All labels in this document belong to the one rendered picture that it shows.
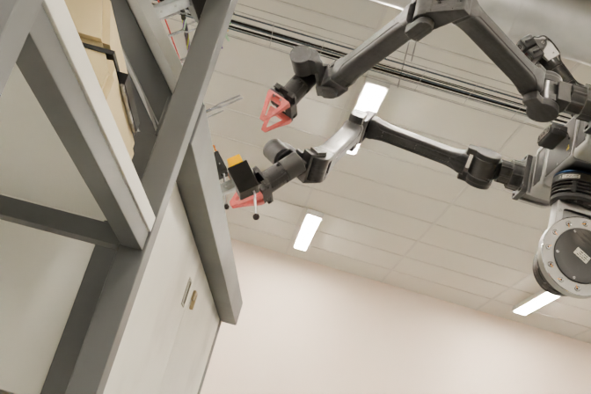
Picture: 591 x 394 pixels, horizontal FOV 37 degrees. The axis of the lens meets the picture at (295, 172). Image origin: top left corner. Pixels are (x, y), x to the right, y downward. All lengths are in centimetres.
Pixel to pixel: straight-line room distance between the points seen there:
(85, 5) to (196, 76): 27
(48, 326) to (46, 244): 11
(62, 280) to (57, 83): 53
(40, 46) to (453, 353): 1018
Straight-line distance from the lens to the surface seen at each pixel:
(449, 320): 1078
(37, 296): 119
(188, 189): 141
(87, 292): 118
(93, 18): 95
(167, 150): 113
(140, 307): 137
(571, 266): 222
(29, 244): 122
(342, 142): 235
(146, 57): 146
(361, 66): 216
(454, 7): 195
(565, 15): 465
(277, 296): 1043
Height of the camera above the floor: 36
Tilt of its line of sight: 21 degrees up
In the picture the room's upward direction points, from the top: 16 degrees clockwise
